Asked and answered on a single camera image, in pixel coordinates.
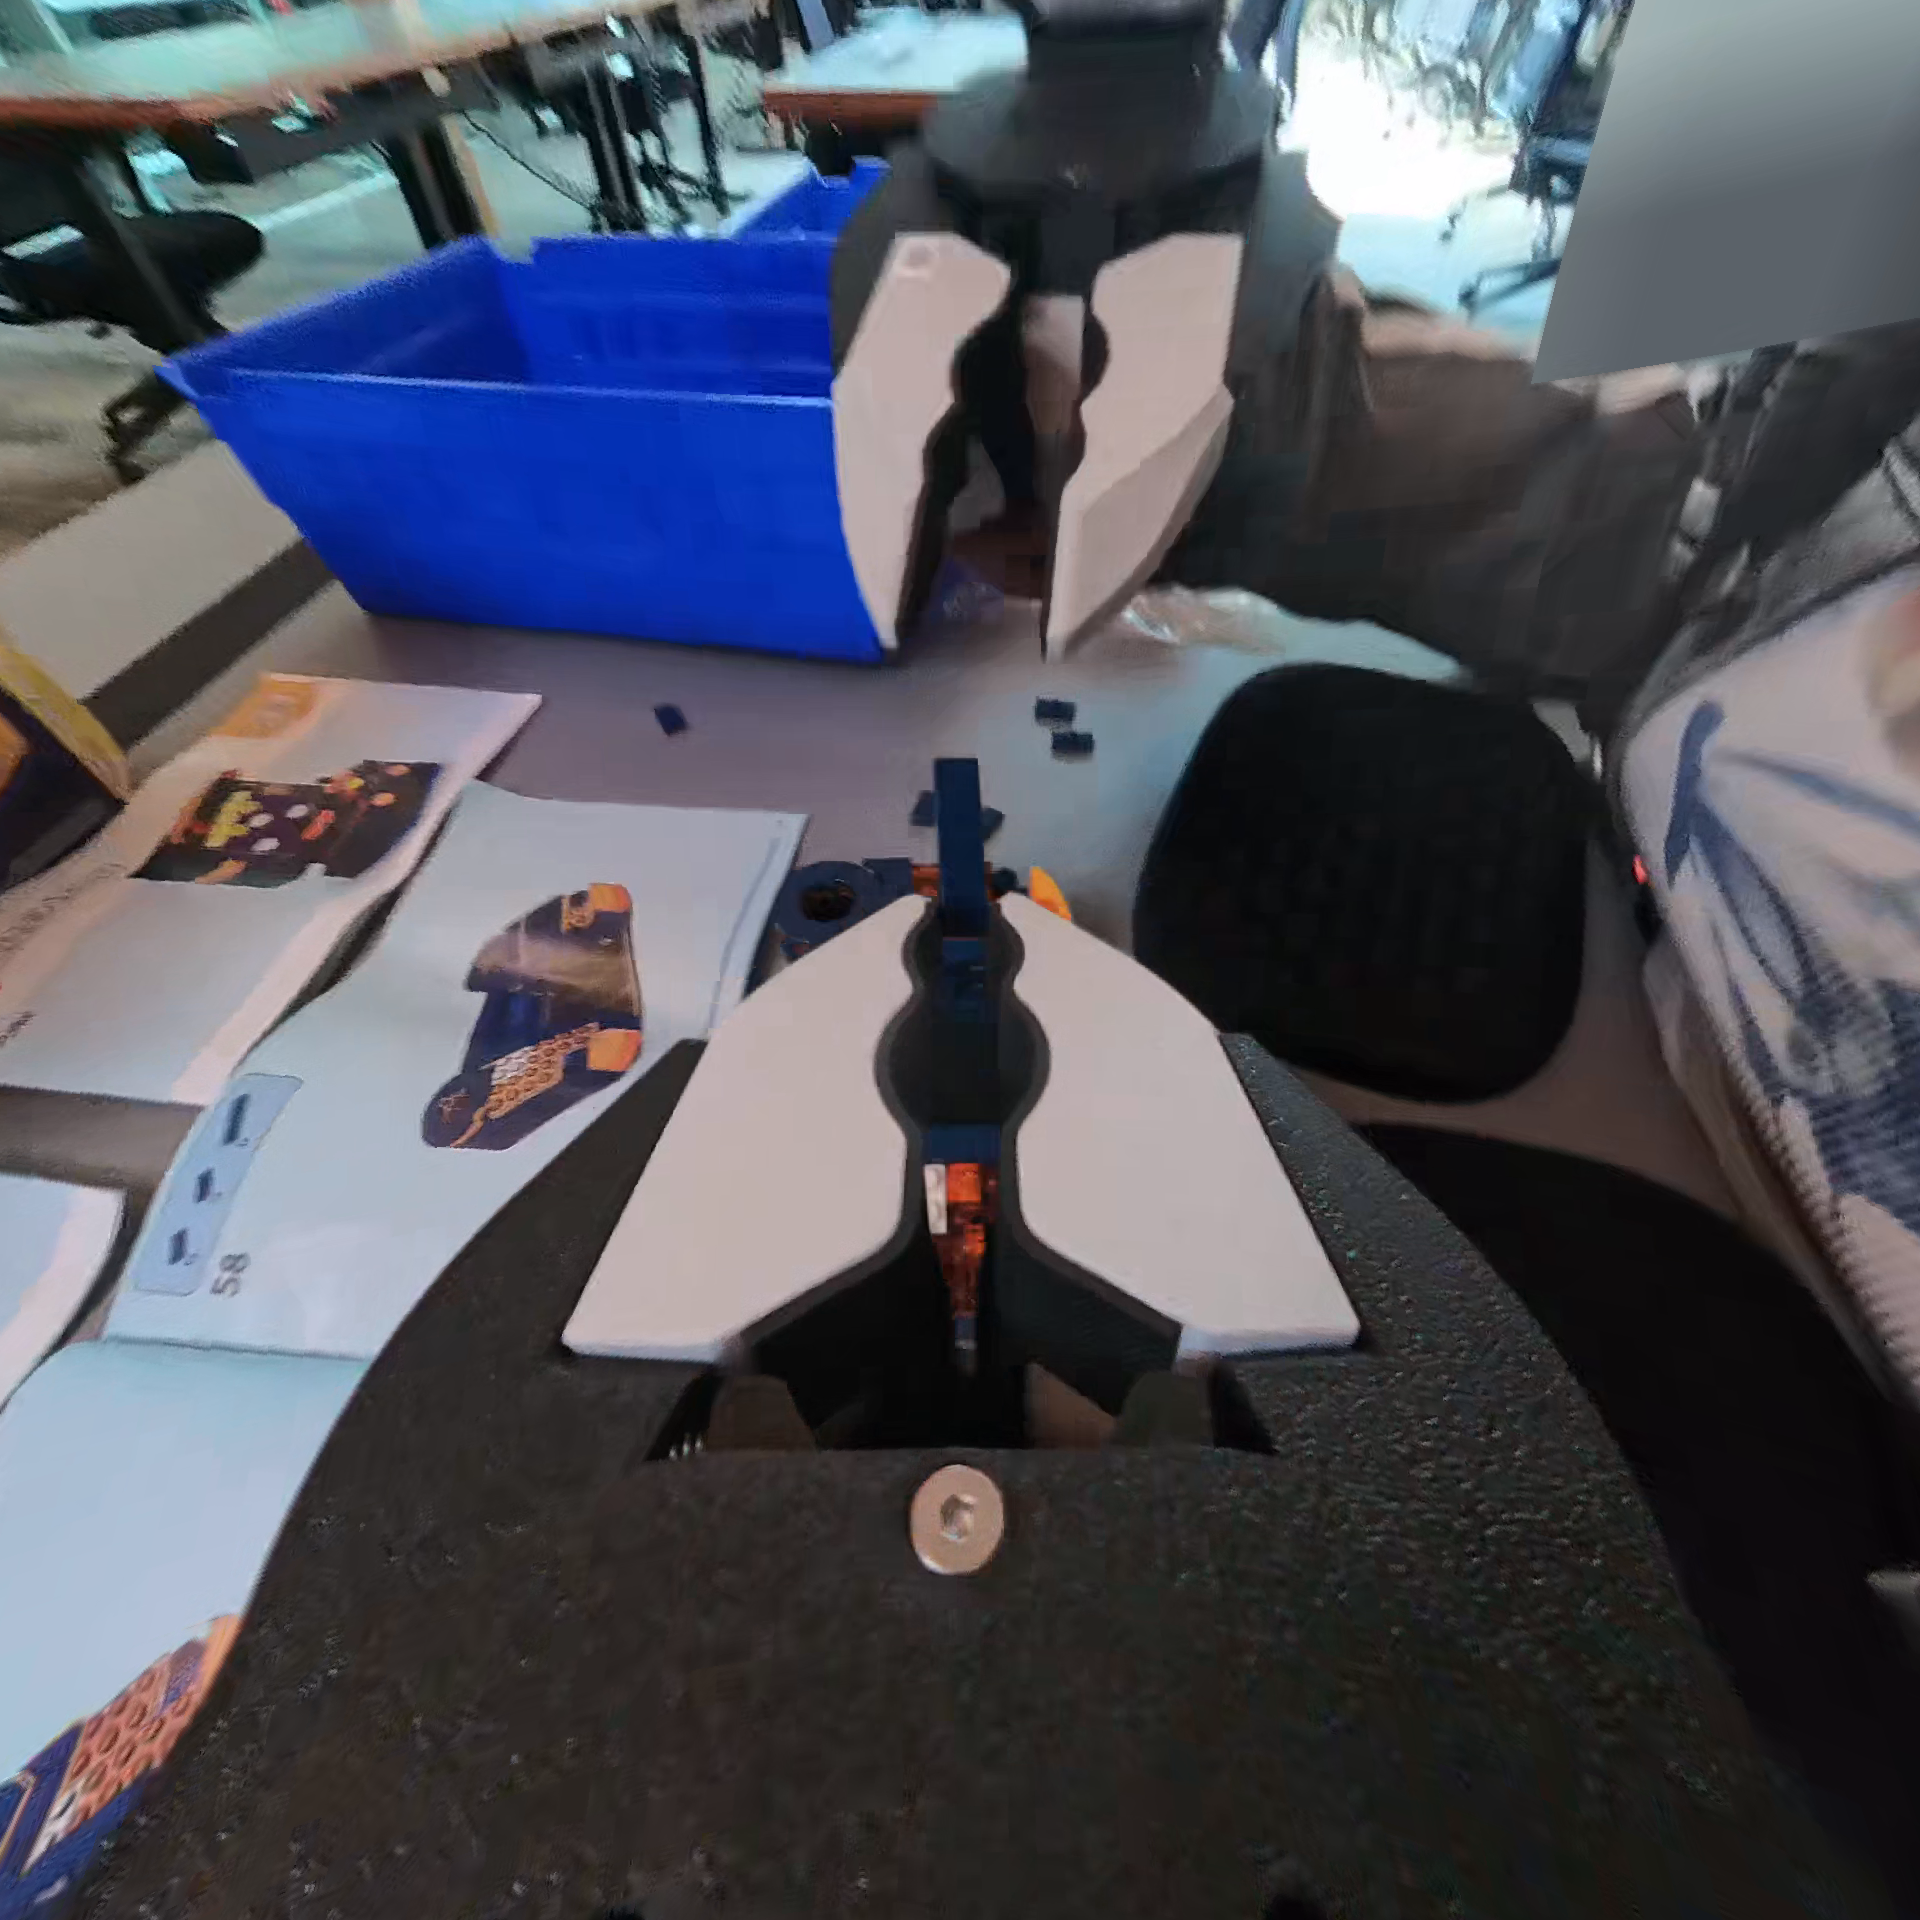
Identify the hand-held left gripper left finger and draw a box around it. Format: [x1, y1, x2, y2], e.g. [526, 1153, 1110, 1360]
[559, 893, 939, 1412]

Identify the black bumpy cushion pad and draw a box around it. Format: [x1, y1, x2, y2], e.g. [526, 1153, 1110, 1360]
[1129, 662, 1595, 1106]

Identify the blue plastic bin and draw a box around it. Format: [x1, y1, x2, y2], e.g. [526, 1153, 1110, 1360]
[152, 230, 905, 666]
[732, 154, 894, 244]

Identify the instruction booklet arcade machine cover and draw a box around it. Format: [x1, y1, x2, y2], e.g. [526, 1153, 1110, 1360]
[0, 675, 544, 1113]

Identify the person's white blue sweater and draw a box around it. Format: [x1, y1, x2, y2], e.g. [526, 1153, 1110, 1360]
[1611, 427, 1920, 1403]

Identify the open instruction booklet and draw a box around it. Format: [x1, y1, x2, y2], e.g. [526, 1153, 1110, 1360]
[0, 780, 811, 1920]

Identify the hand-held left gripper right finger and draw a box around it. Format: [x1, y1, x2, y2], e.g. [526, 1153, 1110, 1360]
[990, 893, 1364, 1412]

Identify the instruction booklet purple model cover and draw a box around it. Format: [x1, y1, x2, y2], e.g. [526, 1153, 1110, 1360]
[0, 1177, 128, 1403]

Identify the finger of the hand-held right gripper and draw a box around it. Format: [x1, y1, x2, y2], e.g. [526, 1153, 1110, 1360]
[1040, 230, 1249, 666]
[830, 228, 1017, 656]

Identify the crumpled clear plastic wrap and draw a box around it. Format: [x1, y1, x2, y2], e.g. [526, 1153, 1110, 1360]
[1118, 584, 1359, 650]

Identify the toy brick set box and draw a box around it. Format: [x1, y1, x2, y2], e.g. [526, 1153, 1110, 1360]
[0, 627, 134, 893]

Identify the black office chair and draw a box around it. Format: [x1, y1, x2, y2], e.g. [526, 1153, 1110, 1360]
[0, 209, 269, 484]
[1440, 0, 1607, 321]

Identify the blue orange brick model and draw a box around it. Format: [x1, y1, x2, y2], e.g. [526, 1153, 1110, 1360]
[760, 755, 1076, 1373]

